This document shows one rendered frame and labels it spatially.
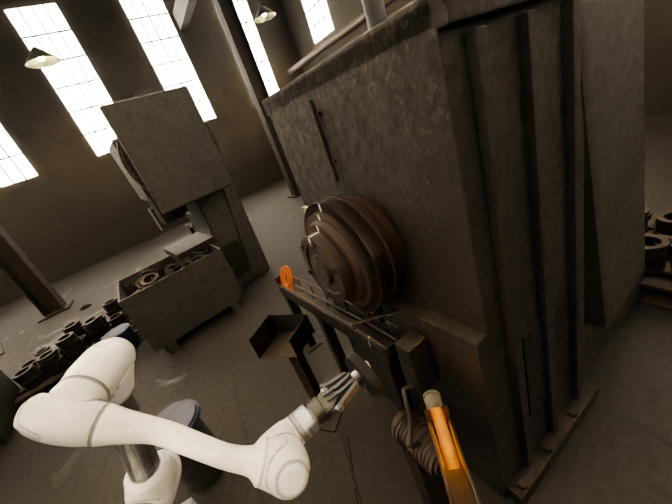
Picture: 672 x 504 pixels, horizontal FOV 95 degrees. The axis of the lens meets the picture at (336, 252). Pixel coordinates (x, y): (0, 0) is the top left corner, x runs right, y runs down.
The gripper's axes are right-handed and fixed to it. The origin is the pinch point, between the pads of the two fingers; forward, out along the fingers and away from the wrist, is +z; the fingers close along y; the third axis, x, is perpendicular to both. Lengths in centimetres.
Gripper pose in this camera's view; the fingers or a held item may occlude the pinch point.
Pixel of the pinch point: (361, 371)
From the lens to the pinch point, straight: 110.1
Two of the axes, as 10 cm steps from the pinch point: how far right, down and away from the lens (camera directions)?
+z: 7.7, -5.2, 3.7
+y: 5.3, 1.9, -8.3
